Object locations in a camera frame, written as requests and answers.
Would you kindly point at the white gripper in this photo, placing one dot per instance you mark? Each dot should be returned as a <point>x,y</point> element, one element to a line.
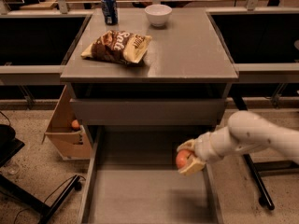
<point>206,148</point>

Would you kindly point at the red apple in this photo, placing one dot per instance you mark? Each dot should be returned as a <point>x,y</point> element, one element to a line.
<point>182,158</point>

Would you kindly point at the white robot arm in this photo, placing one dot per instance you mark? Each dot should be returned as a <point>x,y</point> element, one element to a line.
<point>245,132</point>

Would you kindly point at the open middle drawer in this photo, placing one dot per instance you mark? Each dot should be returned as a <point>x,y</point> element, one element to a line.
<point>133,179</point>

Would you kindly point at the grey drawer cabinet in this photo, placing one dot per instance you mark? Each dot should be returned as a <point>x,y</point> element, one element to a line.
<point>185,61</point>

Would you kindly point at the closed top drawer front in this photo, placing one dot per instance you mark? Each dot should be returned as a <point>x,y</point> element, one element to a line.
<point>152,112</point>

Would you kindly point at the black table leg right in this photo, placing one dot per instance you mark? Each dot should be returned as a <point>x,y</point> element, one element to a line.
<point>264,199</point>

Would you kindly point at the cardboard box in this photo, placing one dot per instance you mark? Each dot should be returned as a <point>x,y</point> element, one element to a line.
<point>70,144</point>

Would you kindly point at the orange fruit in box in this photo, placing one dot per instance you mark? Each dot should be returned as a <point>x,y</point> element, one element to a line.
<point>75,125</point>

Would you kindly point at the brown chip bag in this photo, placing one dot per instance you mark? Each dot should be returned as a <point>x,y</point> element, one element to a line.
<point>118,47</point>

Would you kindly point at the white bowl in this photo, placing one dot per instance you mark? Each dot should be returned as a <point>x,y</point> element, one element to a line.
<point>158,15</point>

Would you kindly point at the blue soda can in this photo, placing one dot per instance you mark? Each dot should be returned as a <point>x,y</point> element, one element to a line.
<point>110,12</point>

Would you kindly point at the black stand base left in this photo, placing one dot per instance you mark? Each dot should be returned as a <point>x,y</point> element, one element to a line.
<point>31,193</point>

